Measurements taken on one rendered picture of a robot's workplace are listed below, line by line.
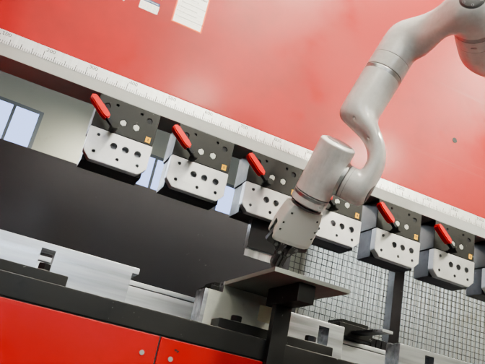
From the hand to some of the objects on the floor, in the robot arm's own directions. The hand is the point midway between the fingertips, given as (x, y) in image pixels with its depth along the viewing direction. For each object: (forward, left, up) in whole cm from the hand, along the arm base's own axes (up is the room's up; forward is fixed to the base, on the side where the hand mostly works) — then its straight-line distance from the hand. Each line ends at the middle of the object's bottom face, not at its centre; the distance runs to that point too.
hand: (277, 260), depth 137 cm
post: (+78, -103, -107) cm, 167 cm away
